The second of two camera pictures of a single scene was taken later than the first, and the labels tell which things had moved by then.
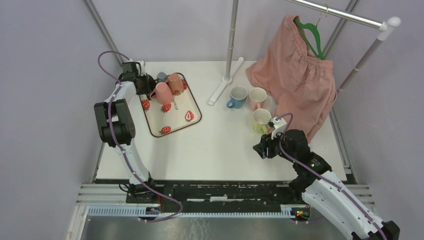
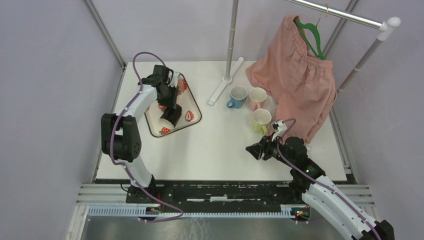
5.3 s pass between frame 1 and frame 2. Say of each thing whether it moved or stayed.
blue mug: stayed
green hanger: stayed
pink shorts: stayed
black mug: moved
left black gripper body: moved
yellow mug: stayed
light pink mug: stayed
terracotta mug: stayed
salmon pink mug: moved
